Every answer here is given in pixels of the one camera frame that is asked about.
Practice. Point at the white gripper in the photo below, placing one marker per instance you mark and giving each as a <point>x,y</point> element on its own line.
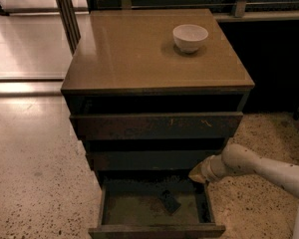
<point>208,168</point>

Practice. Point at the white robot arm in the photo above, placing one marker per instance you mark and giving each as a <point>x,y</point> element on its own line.
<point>238,160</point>

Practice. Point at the middle dark drawer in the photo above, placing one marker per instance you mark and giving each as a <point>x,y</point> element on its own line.
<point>148,160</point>

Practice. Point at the dark drawer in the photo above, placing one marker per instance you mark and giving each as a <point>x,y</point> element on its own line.
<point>156,126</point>
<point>148,160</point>

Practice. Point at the top dark drawer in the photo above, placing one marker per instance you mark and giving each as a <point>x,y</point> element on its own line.
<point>156,126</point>

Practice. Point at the open bottom drawer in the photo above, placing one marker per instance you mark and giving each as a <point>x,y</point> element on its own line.
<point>130,209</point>

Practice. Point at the brown drawer cabinet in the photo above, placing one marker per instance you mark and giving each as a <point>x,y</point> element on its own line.
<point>128,63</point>

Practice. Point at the white ceramic bowl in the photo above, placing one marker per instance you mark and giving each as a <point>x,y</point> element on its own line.
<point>189,38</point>

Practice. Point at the metal door frame post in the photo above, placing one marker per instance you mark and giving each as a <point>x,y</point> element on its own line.
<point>70,23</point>

